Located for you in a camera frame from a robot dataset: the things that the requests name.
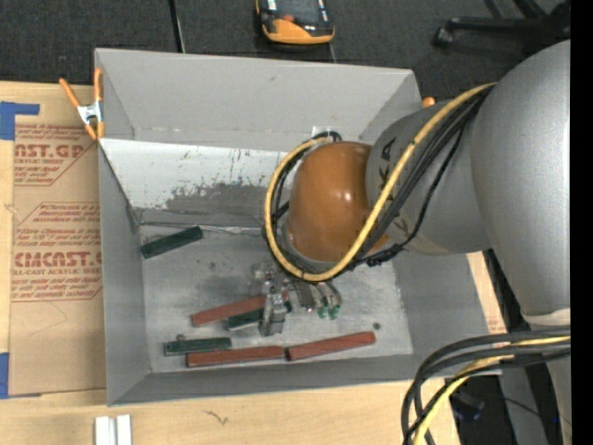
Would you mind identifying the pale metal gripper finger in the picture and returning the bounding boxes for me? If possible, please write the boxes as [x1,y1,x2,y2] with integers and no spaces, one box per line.
[270,293,293,316]
[258,312,286,338]

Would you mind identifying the dark green block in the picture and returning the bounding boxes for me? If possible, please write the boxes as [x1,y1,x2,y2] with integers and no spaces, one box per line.
[226,308,267,332]
[140,226,204,260]
[163,336,233,357]

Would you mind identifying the red-brown flat block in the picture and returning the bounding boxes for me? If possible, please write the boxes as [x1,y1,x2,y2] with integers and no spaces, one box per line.
[184,345,287,369]
[191,294,269,328]
[284,331,377,362]

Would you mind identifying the grey metal bin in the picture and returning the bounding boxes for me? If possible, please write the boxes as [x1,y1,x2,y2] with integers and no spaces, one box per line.
[94,47,492,407]

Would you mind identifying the brown cardboard board, red print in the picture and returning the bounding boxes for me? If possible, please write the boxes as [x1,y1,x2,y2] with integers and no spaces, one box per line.
[0,80,509,401]

